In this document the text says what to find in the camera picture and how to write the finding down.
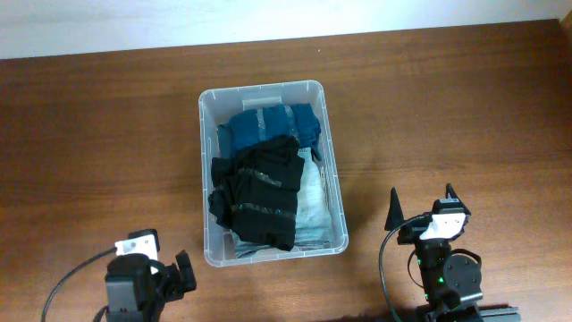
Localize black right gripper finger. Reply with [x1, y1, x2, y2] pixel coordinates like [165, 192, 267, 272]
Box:
[445, 182, 469, 215]
[384, 187, 404, 232]

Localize black garment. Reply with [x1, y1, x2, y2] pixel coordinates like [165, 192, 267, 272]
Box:
[226, 136, 305, 250]
[208, 157, 245, 232]

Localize light blue jeans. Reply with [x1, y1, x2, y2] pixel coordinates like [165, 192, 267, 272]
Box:
[232, 148, 333, 258]

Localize teal taped cloth bundle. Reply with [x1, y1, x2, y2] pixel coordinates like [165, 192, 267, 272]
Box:
[217, 103, 322, 161]

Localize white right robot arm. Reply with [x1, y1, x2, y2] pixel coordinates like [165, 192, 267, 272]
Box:
[378, 183, 521, 322]

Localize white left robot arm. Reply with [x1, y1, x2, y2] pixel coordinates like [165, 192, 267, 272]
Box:
[93, 250, 197, 322]

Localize clear plastic storage bin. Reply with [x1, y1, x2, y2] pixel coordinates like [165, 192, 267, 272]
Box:
[198, 80, 349, 267]

